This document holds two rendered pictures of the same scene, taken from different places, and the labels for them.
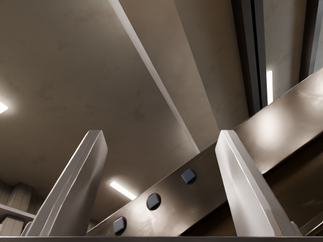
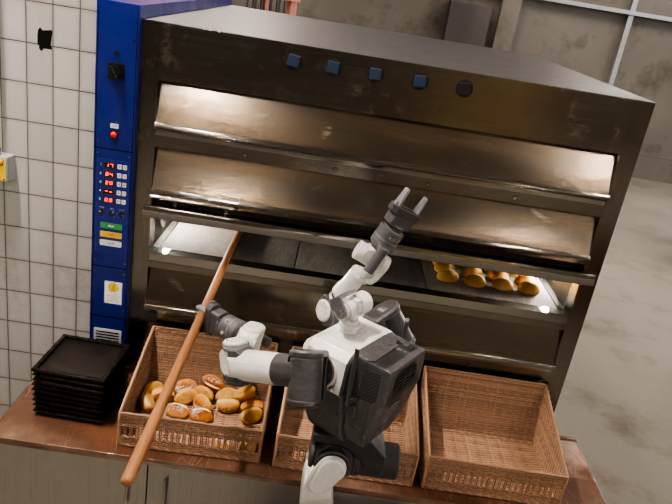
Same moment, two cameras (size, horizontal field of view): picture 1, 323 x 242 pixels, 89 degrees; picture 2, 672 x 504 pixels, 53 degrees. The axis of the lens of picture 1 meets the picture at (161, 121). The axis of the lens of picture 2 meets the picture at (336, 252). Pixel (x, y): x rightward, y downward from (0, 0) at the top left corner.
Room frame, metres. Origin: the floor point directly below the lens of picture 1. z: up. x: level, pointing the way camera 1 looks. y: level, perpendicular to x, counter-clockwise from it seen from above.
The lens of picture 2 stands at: (-2.02, 0.15, 2.33)
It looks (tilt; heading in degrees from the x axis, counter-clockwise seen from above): 22 degrees down; 2
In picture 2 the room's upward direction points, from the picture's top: 9 degrees clockwise
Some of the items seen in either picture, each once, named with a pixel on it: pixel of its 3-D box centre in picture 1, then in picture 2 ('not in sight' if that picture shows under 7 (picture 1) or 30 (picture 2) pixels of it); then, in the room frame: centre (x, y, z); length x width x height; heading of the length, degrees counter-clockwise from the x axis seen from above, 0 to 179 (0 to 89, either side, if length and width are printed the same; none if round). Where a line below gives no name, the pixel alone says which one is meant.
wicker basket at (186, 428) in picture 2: not in sight; (202, 390); (0.29, 0.69, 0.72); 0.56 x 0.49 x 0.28; 95
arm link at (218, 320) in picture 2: not in sight; (221, 324); (0.00, 0.58, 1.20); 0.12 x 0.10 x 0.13; 60
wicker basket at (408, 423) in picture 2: not in sight; (348, 412); (0.33, 0.08, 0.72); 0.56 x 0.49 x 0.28; 94
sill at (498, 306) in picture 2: not in sight; (359, 285); (0.62, 0.13, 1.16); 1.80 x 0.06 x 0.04; 94
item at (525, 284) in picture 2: not in sight; (479, 259); (1.08, -0.42, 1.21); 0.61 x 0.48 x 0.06; 4
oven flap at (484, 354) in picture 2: not in sight; (354, 316); (0.60, 0.13, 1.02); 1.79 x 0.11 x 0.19; 94
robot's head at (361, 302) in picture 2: not in sight; (353, 309); (-0.26, 0.14, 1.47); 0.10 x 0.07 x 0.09; 150
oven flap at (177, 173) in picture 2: not in sight; (375, 203); (0.60, 0.13, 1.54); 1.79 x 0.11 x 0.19; 94
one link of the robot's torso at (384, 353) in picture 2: not in sight; (357, 378); (-0.29, 0.09, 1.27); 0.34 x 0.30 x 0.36; 150
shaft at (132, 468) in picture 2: not in sight; (201, 314); (0.04, 0.66, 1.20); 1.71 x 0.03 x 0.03; 5
